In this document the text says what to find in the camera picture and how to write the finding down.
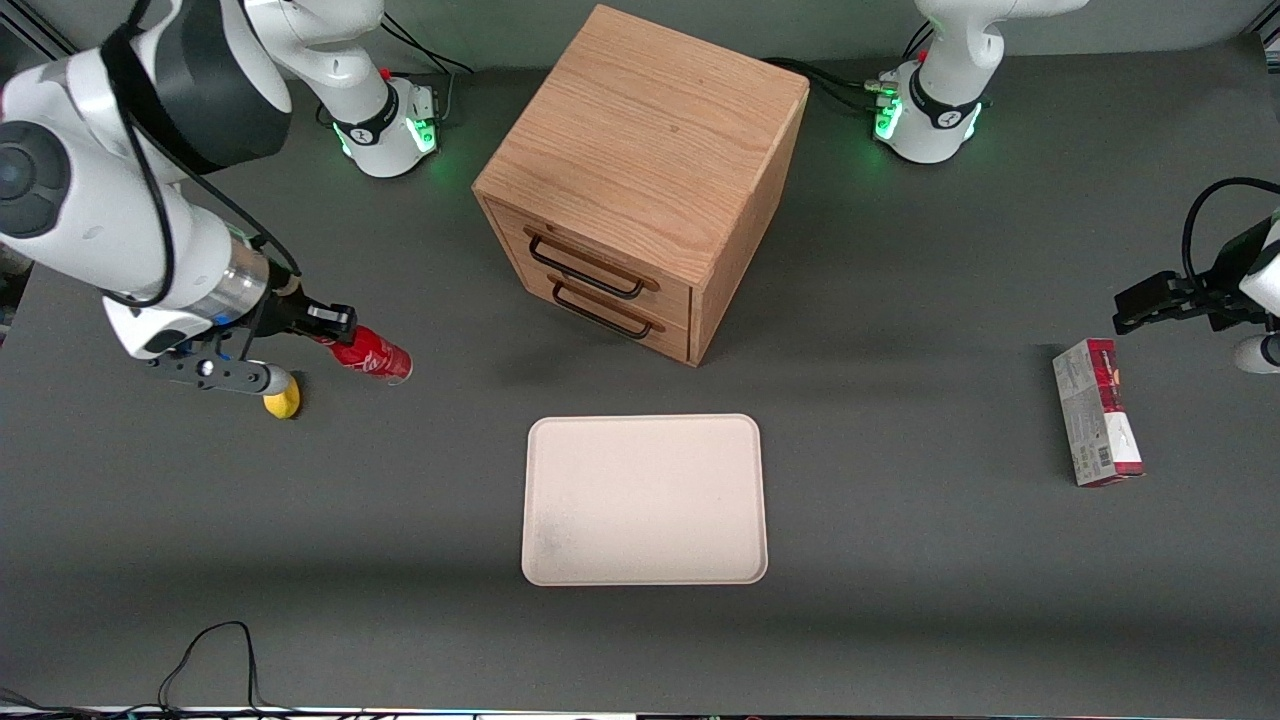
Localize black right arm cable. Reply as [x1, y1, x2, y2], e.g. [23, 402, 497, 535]
[100, 0, 303, 309]

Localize grey and red carton box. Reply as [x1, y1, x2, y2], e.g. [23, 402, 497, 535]
[1052, 338, 1146, 488]

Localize black looped table cable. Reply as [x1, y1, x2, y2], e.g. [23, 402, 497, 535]
[0, 620, 301, 720]

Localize red coke bottle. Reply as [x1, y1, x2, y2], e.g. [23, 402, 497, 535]
[318, 325, 414, 385]

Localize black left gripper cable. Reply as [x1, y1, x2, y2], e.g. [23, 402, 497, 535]
[1182, 177, 1280, 287]

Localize black right arm base cables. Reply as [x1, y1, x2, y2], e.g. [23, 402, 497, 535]
[316, 18, 473, 127]

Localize black arm base cables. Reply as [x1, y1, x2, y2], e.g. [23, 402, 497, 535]
[764, 18, 935, 117]
[316, 18, 473, 127]

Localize black left arm base cables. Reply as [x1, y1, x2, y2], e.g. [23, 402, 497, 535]
[764, 18, 935, 117]

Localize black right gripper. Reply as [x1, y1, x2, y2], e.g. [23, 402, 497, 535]
[238, 283, 359, 347]

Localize long black drawer handle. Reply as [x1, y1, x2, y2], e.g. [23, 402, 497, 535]
[527, 234, 647, 301]

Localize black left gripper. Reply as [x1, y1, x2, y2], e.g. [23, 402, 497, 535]
[1112, 216, 1273, 337]

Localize dark grey table mat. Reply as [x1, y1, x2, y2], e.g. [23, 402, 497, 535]
[0, 35, 1280, 713]

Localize beige rectangular tray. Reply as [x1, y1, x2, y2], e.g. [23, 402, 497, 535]
[521, 414, 769, 587]

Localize wooden drawer cabinet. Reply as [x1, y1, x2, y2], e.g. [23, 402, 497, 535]
[472, 4, 811, 368]

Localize wide wooden drawer front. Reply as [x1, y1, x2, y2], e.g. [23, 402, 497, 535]
[485, 198, 694, 326]

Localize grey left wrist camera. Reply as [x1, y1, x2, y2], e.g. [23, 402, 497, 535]
[1232, 335, 1280, 376]

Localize yellow lemon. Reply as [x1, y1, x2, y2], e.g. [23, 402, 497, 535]
[262, 372, 301, 420]

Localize short black drawer handle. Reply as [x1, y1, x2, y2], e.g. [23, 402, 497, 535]
[551, 282, 654, 341]

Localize narrow wooden drawer front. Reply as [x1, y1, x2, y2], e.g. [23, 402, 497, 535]
[518, 266, 693, 364]

